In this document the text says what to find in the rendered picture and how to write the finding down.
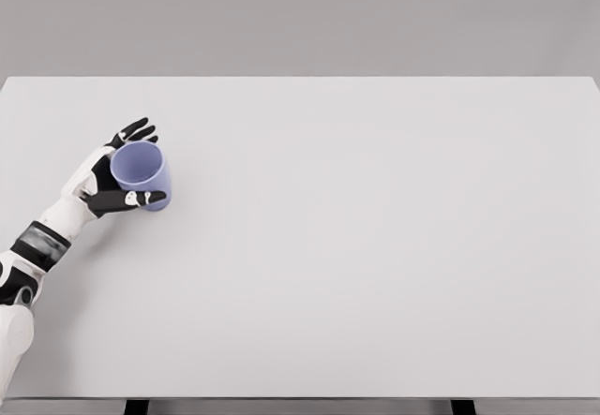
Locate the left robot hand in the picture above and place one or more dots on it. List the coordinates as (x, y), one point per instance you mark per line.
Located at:
(100, 182)

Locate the lavender blue cup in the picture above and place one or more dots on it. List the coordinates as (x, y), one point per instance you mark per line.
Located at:
(149, 185)

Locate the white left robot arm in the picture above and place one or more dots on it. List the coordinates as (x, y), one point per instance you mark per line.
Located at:
(51, 227)

